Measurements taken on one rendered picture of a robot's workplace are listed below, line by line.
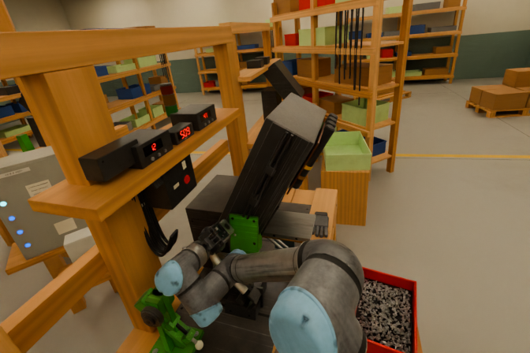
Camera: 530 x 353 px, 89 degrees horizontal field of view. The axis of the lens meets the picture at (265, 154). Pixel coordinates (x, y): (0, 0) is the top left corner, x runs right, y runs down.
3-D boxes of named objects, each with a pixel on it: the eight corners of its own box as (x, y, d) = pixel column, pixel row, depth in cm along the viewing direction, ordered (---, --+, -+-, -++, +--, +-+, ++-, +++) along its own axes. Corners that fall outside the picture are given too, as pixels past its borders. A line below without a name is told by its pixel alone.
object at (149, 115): (182, 115, 749) (162, 24, 656) (121, 152, 535) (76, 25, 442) (166, 116, 763) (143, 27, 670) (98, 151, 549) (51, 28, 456)
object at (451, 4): (452, 83, 785) (468, -5, 693) (339, 89, 866) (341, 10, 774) (446, 80, 832) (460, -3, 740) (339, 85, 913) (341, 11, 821)
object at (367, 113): (363, 183, 346) (378, -40, 248) (276, 135, 537) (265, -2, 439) (393, 172, 367) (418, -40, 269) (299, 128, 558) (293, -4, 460)
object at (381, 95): (386, 92, 766) (386, 76, 748) (411, 97, 700) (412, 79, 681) (352, 100, 722) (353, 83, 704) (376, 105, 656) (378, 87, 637)
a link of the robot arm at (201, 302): (237, 295, 75) (213, 263, 76) (207, 330, 67) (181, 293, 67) (224, 299, 80) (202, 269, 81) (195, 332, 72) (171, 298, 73)
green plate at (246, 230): (265, 258, 110) (264, 209, 106) (258, 269, 103) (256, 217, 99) (239, 253, 114) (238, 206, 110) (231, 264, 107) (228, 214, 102)
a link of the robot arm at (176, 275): (165, 305, 69) (146, 278, 70) (190, 280, 79) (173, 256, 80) (184, 292, 66) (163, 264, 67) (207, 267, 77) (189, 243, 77)
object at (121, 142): (143, 158, 86) (137, 138, 83) (106, 183, 73) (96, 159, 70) (126, 157, 88) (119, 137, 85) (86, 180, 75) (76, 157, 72)
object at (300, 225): (315, 220, 122) (315, 214, 120) (310, 245, 108) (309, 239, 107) (236, 210, 134) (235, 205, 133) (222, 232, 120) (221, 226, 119)
